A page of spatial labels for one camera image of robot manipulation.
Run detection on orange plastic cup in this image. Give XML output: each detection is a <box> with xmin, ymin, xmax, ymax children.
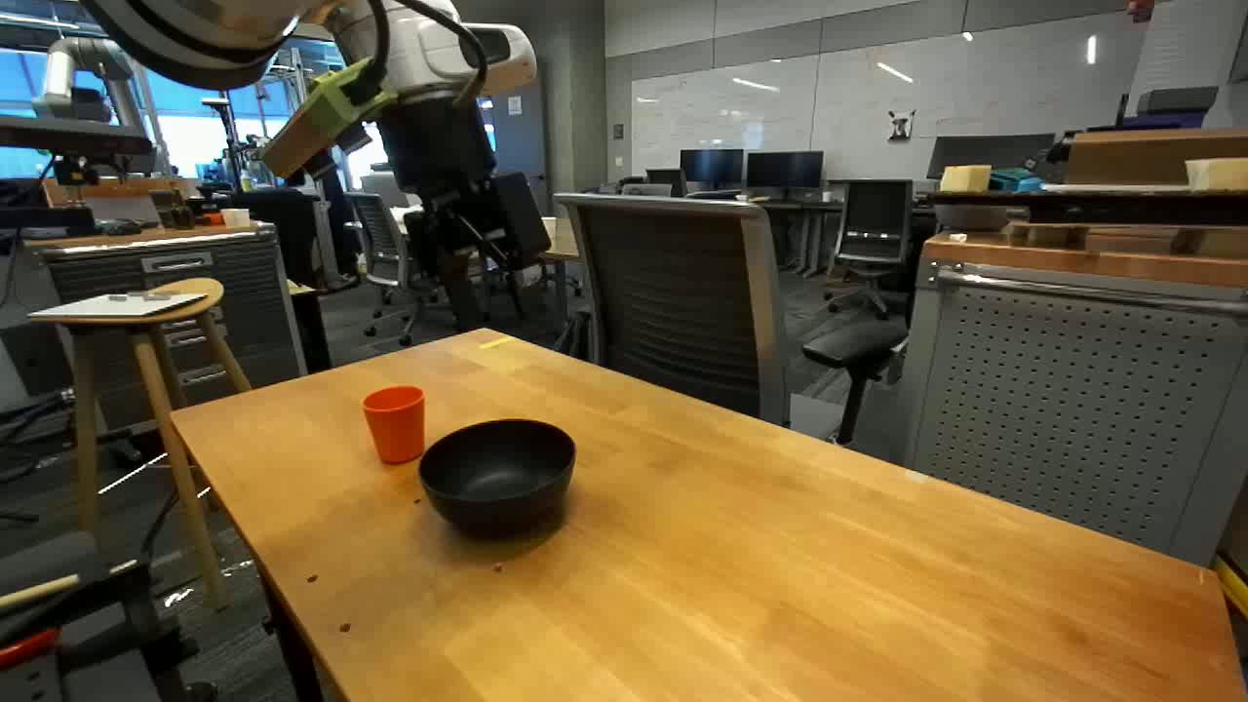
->
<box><xmin>362</xmin><ymin>385</ymin><xmax>427</xmax><ymax>463</ymax></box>

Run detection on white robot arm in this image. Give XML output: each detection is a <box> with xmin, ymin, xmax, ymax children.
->
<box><xmin>84</xmin><ymin>0</ymin><xmax>540</xmax><ymax>193</ymax></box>

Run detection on grey mesh office chair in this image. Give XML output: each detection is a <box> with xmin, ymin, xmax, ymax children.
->
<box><xmin>564</xmin><ymin>193</ymin><xmax>794</xmax><ymax>424</ymax></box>

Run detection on black bowl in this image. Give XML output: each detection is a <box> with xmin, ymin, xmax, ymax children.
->
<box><xmin>418</xmin><ymin>419</ymin><xmax>579</xmax><ymax>538</ymax></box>

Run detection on left computer monitor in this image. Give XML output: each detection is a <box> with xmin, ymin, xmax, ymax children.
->
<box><xmin>678</xmin><ymin>147</ymin><xmax>747</xmax><ymax>193</ymax></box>

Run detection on computer monitor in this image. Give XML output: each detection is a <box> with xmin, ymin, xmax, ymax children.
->
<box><xmin>678</xmin><ymin>147</ymin><xmax>747</xmax><ymax>193</ymax></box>
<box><xmin>747</xmin><ymin>154</ymin><xmax>825</xmax><ymax>197</ymax></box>

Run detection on right computer monitor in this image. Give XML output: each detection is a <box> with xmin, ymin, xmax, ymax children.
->
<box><xmin>747</xmin><ymin>154</ymin><xmax>825</xmax><ymax>197</ymax></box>

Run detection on black office chair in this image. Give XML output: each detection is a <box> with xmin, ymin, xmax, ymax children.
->
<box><xmin>799</xmin><ymin>180</ymin><xmax>913</xmax><ymax>445</ymax></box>

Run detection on round wooden stool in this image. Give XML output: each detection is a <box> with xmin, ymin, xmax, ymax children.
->
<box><xmin>45</xmin><ymin>278</ymin><xmax>252</xmax><ymax>603</ymax></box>

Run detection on grey perforated metal cabinet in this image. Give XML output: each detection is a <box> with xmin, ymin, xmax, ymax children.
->
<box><xmin>907</xmin><ymin>234</ymin><xmax>1248</xmax><ymax>566</ymax></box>

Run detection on white paper on stool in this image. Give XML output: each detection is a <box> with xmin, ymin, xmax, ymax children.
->
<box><xmin>33</xmin><ymin>294</ymin><xmax>203</xmax><ymax>320</ymax></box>

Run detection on grey drawer cabinet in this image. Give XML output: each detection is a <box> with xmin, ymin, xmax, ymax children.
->
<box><xmin>23</xmin><ymin>224</ymin><xmax>311</xmax><ymax>431</ymax></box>

